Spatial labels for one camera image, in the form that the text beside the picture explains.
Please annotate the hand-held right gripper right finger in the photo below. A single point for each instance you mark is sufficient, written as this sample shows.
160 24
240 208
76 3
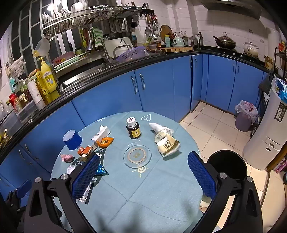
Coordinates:
201 174

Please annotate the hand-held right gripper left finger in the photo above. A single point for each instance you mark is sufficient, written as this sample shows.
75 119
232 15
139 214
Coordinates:
86 177

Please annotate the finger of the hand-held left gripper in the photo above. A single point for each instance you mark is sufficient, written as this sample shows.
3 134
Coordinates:
23 189

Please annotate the blue snack wrapper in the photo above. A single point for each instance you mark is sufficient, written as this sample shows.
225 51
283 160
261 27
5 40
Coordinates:
101 170

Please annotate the clear plastic wrapper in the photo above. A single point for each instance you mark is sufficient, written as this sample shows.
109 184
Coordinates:
86 196

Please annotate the orange white carton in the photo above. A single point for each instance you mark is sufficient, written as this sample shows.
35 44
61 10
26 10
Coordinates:
83 151

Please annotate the black trash bin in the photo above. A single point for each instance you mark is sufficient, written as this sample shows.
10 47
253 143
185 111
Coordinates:
226 163

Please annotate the pink wrapper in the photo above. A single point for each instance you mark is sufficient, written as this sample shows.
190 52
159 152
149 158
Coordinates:
66 158

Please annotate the blue paper cup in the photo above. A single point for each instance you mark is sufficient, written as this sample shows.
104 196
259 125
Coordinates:
72 141

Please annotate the orange plastic wrapper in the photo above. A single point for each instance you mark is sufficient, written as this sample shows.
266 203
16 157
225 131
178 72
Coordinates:
107 142

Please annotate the cream food packet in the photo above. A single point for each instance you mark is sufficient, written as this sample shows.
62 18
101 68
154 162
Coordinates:
167 145

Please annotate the white tissue packet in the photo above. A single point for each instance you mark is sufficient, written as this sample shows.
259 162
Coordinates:
102 132

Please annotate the round glass dish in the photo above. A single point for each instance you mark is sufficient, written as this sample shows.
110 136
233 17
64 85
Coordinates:
137 155

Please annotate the white plastic bag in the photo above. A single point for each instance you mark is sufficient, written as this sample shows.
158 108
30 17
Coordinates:
158 127

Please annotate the brown medicine bottle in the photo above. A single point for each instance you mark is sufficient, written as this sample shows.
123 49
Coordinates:
133 132

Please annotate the purple waste bin with bag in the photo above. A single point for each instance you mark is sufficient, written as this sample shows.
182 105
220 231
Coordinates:
243 121

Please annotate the white tall appliance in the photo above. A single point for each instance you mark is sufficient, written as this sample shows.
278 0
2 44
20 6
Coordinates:
266 125

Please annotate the red lid jar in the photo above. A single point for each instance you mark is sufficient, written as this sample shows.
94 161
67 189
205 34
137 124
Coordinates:
13 100

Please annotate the amber oil bottle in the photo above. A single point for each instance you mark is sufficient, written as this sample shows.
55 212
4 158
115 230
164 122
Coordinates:
43 94

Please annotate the stack of white paper cups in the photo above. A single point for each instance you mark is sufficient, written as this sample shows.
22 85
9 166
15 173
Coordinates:
37 96

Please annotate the blue kitchen cabinets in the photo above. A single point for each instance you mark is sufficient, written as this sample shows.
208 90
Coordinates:
157 89

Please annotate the yellow detergent bottle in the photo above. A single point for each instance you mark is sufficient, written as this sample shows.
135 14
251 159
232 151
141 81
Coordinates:
48 77

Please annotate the dark mesh bag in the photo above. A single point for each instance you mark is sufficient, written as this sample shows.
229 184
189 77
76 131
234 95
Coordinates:
265 83

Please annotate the blue packet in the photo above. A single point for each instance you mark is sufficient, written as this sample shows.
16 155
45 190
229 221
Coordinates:
281 89

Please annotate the green dish tray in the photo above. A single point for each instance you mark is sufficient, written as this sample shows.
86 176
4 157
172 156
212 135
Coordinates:
67 61

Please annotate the wooden cutting board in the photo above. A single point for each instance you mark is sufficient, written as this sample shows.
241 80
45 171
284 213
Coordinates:
177 49

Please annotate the steel faucet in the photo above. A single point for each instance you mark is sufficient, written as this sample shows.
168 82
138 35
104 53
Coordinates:
105 50

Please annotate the purple plastic basket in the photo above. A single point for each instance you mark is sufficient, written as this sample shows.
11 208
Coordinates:
132 55

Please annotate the dark tall bottle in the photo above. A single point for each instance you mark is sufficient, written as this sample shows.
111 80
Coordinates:
199 41

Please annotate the wok with glass lid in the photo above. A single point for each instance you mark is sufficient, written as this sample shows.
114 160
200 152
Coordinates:
226 42

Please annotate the white ceramic pot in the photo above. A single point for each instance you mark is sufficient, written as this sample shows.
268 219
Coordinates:
251 49

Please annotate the teal kettle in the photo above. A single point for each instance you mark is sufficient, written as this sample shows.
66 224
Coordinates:
178 41

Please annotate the teal jar yellow lid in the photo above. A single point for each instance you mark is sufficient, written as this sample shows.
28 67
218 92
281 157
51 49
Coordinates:
167 41

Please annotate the black shelf rack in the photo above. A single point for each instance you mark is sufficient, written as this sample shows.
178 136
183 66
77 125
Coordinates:
276 58

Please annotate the white plastic jug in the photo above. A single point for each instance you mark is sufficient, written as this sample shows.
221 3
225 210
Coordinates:
41 46

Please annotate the green striped towel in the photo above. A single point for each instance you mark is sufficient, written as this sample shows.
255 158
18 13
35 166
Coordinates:
97 35

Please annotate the round wooden board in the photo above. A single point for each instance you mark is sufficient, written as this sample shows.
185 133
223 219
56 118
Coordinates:
164 30

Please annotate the hanging kitchen utensils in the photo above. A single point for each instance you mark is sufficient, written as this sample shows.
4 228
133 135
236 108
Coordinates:
152 26

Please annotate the steel dish rack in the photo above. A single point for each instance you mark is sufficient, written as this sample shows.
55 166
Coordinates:
89 16

